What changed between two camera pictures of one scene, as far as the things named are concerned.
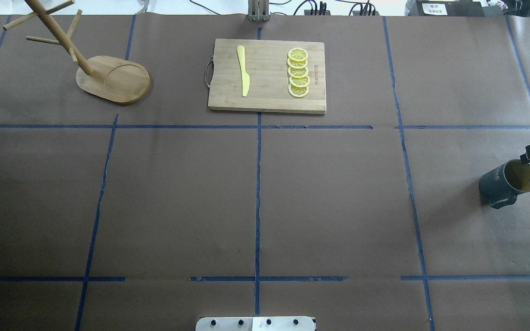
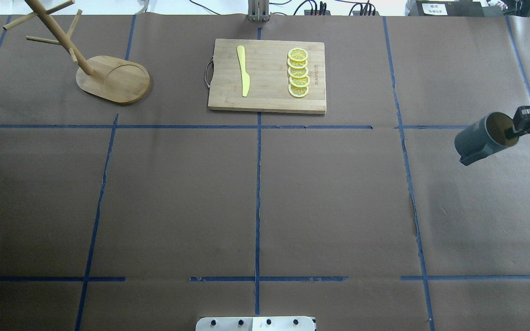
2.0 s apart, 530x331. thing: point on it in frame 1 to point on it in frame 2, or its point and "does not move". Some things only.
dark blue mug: x=501 y=185 to x=484 y=136
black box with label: x=446 y=8 does not move
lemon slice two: x=297 y=64 does not move
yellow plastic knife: x=245 y=77 does not move
